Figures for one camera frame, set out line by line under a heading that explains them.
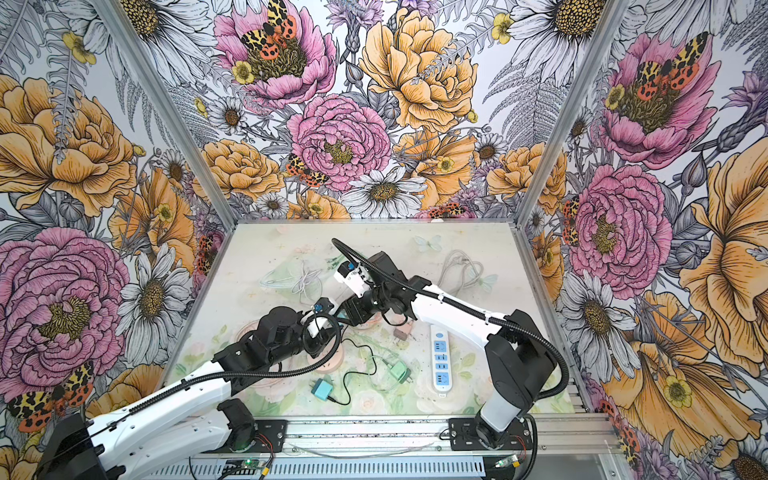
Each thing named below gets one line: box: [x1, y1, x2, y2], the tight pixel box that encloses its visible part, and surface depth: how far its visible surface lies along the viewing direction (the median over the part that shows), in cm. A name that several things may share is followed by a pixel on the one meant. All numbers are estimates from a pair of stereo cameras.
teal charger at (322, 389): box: [311, 378, 334, 401], surface depth 81 cm
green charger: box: [390, 361, 413, 384], surface depth 84 cm
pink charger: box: [393, 320, 414, 341], surface depth 92 cm
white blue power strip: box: [431, 324, 452, 398], surface depth 85 cm
